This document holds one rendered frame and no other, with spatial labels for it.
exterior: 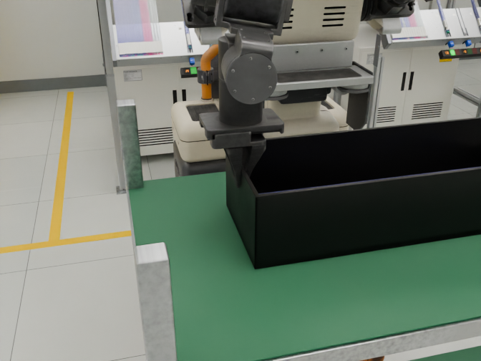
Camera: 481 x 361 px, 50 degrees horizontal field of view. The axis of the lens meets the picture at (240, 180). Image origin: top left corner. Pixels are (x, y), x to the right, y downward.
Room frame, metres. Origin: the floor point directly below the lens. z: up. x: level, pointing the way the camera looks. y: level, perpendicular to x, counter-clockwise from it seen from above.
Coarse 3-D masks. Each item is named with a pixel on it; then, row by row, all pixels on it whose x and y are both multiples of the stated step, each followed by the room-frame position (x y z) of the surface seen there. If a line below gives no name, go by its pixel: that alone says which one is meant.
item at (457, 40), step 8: (392, 40) 2.83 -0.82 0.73; (400, 40) 2.83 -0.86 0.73; (408, 40) 2.84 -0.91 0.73; (416, 40) 2.85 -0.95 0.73; (424, 40) 2.87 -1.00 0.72; (432, 40) 2.88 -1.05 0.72; (440, 40) 2.90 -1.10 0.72; (448, 40) 2.92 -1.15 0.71; (456, 40) 2.93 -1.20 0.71; (464, 40) 2.95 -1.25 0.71; (472, 40) 2.97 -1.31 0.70; (480, 40) 2.99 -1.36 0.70; (392, 48) 2.87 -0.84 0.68
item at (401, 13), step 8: (384, 0) 1.25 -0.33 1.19; (392, 0) 1.24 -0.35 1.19; (384, 8) 1.26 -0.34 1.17; (392, 8) 1.24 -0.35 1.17; (400, 8) 1.25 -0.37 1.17; (408, 8) 1.30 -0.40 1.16; (376, 16) 1.26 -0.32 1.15; (384, 16) 1.27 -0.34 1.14; (392, 16) 1.28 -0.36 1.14; (400, 16) 1.28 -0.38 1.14; (408, 16) 1.29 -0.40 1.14
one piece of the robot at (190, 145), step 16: (208, 64) 1.62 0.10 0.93; (208, 96) 1.62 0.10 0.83; (176, 112) 1.54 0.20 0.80; (192, 112) 1.52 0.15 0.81; (336, 112) 1.53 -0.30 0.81; (176, 128) 1.49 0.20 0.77; (192, 128) 1.41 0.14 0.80; (176, 144) 1.58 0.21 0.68; (192, 144) 1.40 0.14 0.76; (208, 144) 1.41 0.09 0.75; (176, 160) 1.54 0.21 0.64; (192, 160) 1.41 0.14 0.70; (208, 160) 1.43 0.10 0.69; (224, 160) 1.44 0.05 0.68; (176, 176) 1.57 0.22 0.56
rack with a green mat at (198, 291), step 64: (128, 128) 0.78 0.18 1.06; (128, 192) 0.77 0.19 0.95; (192, 192) 0.77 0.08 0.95; (192, 256) 0.59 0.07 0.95; (384, 256) 0.59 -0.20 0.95; (448, 256) 0.59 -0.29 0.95; (192, 320) 0.46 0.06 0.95; (256, 320) 0.46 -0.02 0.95; (320, 320) 0.46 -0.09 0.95; (384, 320) 0.46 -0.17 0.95; (448, 320) 0.46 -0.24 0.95
